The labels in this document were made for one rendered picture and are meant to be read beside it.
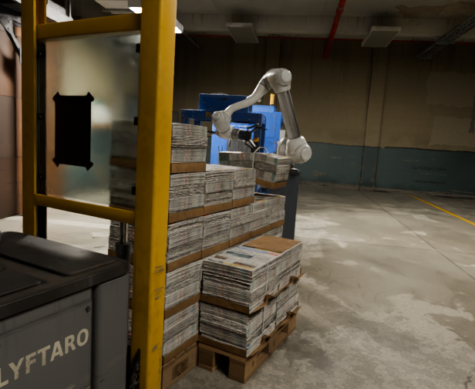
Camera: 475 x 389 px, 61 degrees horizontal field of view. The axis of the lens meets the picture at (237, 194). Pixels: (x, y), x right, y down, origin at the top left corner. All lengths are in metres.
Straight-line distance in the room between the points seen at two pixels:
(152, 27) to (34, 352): 1.07
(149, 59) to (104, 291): 0.79
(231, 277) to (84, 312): 0.92
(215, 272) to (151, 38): 1.19
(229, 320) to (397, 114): 10.80
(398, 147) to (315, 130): 2.38
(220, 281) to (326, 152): 10.25
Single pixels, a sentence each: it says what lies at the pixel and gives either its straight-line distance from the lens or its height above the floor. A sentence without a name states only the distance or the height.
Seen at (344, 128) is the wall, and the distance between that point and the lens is 12.22.
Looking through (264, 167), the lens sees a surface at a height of 1.04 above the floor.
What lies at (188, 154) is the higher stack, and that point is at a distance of 1.93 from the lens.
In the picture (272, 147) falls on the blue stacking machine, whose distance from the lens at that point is 7.01.
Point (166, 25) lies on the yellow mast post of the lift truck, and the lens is 1.51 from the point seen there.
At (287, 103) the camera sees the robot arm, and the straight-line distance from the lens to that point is 3.22.
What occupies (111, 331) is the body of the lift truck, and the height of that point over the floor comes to 0.56.
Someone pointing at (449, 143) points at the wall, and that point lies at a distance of 12.85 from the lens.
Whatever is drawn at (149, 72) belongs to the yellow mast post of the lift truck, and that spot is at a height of 1.44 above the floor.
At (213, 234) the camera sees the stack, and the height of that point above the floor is 0.72.
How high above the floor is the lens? 1.23
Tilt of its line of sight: 8 degrees down
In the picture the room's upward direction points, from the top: 4 degrees clockwise
